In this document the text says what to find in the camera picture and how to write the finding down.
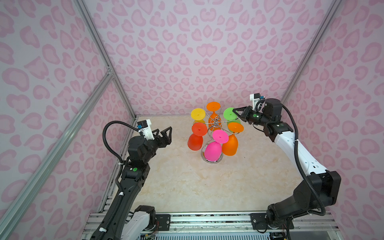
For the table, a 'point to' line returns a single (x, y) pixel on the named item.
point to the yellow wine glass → (198, 115)
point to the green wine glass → (230, 116)
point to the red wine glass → (195, 140)
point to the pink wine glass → (213, 151)
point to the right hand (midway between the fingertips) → (234, 109)
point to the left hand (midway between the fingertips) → (165, 126)
